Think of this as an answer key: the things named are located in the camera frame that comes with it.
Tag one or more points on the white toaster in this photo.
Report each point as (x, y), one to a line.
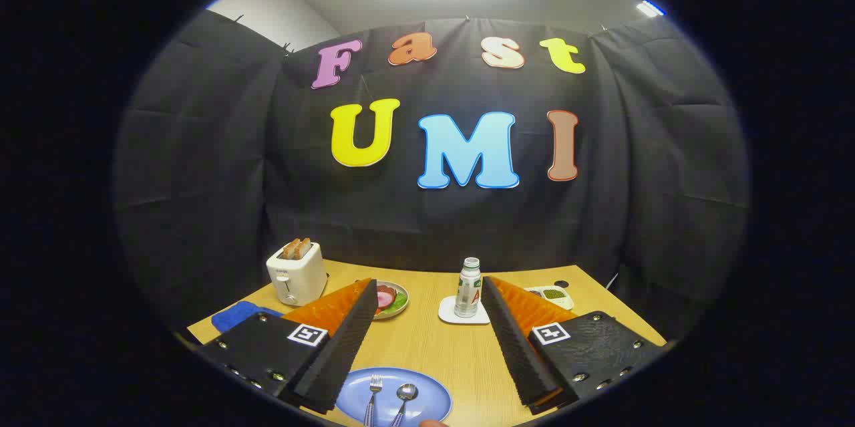
(297, 276)

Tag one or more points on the blue round plate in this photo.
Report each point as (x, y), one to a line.
(427, 403)

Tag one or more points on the toast slice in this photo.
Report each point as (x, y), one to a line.
(304, 246)
(290, 250)

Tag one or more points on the white compartment dish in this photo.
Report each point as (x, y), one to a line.
(553, 295)

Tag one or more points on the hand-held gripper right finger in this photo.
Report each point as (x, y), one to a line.
(518, 347)

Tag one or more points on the blue folded towel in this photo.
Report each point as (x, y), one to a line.
(234, 315)

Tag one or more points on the green lettuce leaf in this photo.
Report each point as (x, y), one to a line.
(399, 301)

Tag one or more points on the white coaster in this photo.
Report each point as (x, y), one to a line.
(447, 317)

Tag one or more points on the beige food plate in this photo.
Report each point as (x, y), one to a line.
(401, 311)

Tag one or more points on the pink ham slice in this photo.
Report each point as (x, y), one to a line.
(385, 297)

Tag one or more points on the white drink bottle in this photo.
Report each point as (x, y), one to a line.
(467, 293)

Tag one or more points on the small ceiling light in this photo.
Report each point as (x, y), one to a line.
(649, 9)

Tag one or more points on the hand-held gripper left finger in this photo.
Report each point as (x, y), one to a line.
(340, 353)

